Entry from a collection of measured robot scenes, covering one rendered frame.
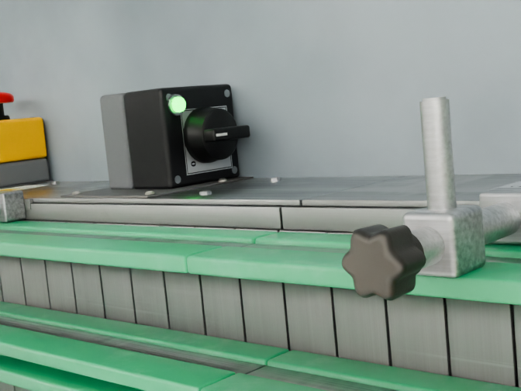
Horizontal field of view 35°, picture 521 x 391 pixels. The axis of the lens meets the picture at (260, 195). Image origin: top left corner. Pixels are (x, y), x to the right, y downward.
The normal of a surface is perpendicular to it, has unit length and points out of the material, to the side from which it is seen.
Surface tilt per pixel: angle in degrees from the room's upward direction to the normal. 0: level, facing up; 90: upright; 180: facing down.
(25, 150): 90
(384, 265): 0
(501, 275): 90
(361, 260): 0
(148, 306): 0
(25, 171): 90
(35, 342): 90
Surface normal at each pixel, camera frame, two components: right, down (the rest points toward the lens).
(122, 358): -0.10, -0.99
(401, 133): -0.67, 0.14
